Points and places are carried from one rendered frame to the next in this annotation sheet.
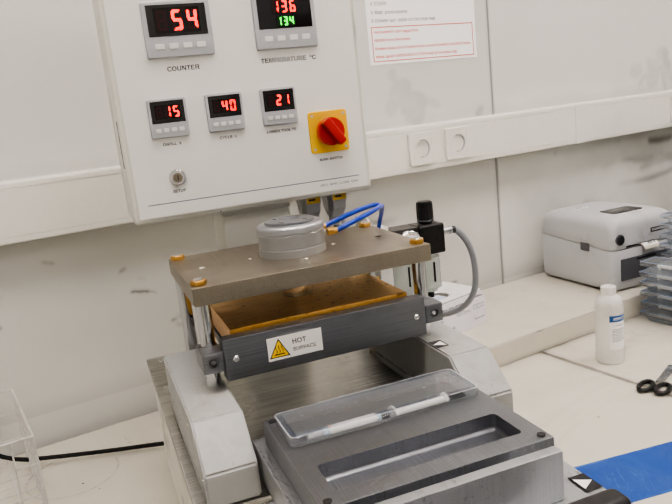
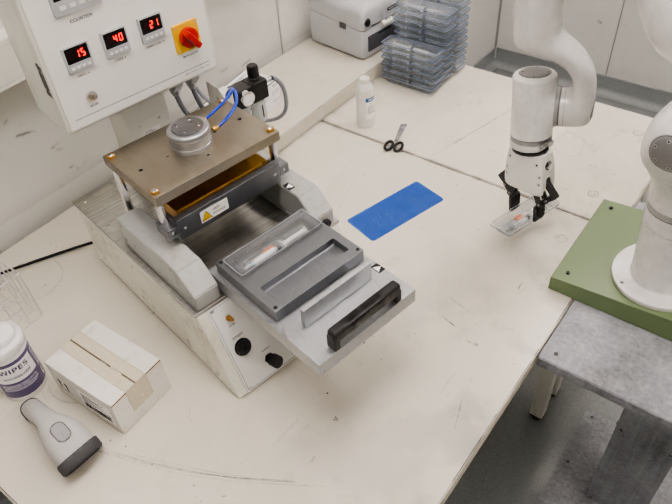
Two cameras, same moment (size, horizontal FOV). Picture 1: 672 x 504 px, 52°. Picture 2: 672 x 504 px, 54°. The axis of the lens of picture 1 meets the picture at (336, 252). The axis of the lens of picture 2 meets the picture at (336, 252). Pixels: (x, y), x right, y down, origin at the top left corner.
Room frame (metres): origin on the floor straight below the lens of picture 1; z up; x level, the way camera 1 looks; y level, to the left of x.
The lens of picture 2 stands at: (-0.25, 0.17, 1.78)
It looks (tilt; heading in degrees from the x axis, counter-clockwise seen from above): 44 degrees down; 340
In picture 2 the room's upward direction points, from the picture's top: 5 degrees counter-clockwise
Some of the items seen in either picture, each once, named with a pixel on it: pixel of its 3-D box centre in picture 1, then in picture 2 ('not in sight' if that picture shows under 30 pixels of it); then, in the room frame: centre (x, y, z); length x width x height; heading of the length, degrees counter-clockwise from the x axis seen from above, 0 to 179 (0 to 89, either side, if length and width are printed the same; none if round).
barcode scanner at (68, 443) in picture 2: not in sight; (50, 428); (0.54, 0.44, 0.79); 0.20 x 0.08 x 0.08; 29
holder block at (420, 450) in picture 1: (399, 440); (290, 260); (0.55, -0.04, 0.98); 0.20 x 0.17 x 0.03; 110
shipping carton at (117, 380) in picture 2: not in sight; (108, 375); (0.60, 0.33, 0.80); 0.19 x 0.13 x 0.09; 29
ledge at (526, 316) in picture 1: (515, 315); (298, 87); (1.45, -0.38, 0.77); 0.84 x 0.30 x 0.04; 119
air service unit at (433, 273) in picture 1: (414, 252); (249, 101); (0.99, -0.12, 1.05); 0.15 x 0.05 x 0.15; 110
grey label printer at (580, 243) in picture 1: (606, 242); (356, 15); (1.60, -0.65, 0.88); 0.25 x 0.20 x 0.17; 23
